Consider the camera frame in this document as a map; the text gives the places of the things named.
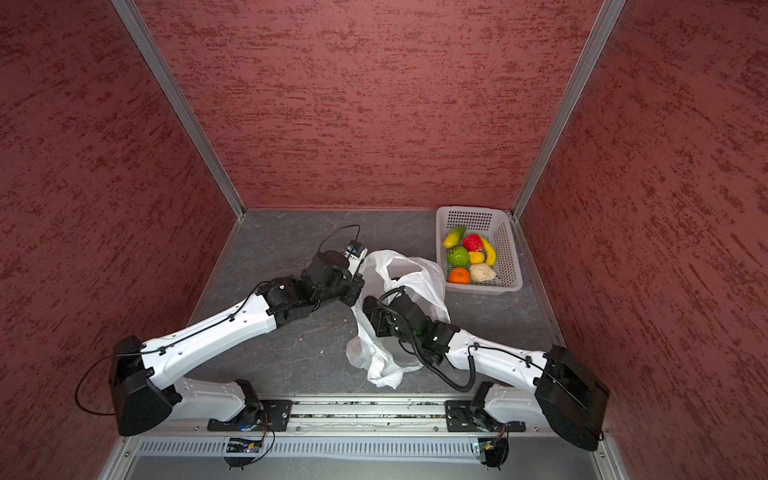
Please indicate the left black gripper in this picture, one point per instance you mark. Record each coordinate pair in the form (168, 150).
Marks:
(354, 287)

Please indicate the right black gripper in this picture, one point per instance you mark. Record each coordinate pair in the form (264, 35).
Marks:
(379, 326)

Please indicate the white plastic bag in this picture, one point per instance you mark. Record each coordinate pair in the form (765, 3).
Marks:
(382, 359)

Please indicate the orange toy fruit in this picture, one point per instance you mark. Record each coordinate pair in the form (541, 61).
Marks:
(459, 275)

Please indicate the green toy fruit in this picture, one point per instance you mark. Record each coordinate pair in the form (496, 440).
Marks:
(458, 257)

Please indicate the beige toy fruit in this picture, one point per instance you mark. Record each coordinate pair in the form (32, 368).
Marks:
(482, 273)

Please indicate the yellow toy lemon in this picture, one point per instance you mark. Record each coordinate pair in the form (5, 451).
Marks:
(454, 237)

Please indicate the small yellow round fruit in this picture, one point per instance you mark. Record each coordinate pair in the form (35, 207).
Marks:
(477, 257)

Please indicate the red toy fruit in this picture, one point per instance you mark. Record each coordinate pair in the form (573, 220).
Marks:
(473, 242)

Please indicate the yellow toy banana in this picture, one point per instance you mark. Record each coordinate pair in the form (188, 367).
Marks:
(491, 255)

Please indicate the white perforated plastic basket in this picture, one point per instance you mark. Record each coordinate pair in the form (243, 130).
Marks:
(495, 226)

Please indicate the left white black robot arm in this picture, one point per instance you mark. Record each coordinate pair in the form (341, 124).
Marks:
(149, 382)

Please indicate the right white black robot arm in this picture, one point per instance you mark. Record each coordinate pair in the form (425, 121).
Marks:
(510, 384)

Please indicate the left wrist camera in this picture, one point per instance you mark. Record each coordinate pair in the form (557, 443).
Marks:
(355, 251)

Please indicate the aluminium front rail frame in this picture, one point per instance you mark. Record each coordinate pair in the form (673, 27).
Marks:
(402, 428)

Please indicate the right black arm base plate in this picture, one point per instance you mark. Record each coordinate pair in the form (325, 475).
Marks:
(463, 416)

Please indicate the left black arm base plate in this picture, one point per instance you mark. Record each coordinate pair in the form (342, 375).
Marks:
(269, 415)

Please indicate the right circuit board under rail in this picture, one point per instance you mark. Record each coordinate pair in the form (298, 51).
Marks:
(493, 453)

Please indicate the circuit board under rail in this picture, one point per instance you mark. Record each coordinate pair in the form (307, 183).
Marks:
(241, 452)
(493, 453)

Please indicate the left circuit board under rail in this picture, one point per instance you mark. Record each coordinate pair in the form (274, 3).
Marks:
(241, 452)

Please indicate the left aluminium corner post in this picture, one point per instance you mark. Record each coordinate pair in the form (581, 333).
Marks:
(138, 30)

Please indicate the aluminium corner post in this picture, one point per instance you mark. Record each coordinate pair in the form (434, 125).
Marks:
(602, 28)
(138, 30)

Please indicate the right aluminium corner post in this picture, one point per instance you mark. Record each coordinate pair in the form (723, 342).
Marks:
(602, 28)

